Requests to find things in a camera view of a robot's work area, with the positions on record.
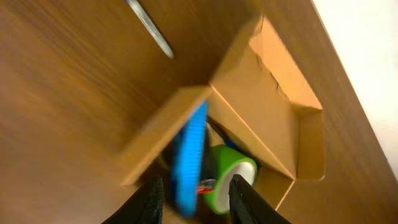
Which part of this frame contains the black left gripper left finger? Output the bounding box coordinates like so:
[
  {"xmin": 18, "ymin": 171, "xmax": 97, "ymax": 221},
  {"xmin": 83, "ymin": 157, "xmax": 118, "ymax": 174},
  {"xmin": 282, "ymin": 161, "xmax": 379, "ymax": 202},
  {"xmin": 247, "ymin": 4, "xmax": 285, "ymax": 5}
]
[{"xmin": 102, "ymin": 175, "xmax": 164, "ymax": 224}]

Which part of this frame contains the brown cardboard box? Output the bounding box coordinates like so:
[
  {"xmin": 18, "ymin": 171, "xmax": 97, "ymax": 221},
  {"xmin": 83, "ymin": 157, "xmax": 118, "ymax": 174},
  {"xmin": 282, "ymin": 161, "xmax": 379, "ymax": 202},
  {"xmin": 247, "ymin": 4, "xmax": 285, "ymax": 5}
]
[{"xmin": 121, "ymin": 18, "xmax": 325, "ymax": 208}]

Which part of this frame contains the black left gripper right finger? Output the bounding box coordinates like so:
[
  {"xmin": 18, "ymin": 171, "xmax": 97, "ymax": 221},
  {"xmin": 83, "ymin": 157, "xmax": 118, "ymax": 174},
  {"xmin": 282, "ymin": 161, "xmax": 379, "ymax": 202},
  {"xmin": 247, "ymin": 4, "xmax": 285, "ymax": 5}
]
[{"xmin": 228, "ymin": 174, "xmax": 290, "ymax": 224}]

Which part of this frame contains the blue plastic case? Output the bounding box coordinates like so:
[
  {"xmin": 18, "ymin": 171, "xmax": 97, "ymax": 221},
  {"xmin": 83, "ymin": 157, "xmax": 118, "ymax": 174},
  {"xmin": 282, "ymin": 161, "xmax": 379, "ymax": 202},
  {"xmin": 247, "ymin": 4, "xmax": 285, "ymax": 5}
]
[{"xmin": 170, "ymin": 101, "xmax": 208, "ymax": 217}]

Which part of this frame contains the orange black stapler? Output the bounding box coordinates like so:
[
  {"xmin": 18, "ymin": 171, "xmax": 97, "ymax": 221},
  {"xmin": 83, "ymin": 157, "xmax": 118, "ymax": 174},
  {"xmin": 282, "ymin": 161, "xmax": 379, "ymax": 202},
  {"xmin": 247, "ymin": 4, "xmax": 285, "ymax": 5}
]
[{"xmin": 197, "ymin": 179, "xmax": 216, "ymax": 194}]

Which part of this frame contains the black silver marker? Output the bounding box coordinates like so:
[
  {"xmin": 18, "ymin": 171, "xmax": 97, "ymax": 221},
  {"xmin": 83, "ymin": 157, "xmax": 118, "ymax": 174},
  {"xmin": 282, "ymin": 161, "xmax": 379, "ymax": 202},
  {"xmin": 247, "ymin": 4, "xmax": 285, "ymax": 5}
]
[{"xmin": 126, "ymin": 0, "xmax": 174, "ymax": 59}]

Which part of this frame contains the green tape roll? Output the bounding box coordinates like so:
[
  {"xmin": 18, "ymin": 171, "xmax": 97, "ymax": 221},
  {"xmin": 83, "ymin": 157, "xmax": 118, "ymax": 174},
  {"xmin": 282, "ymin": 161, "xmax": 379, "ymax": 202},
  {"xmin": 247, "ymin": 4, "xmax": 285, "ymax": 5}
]
[{"xmin": 204, "ymin": 144, "xmax": 257, "ymax": 214}]

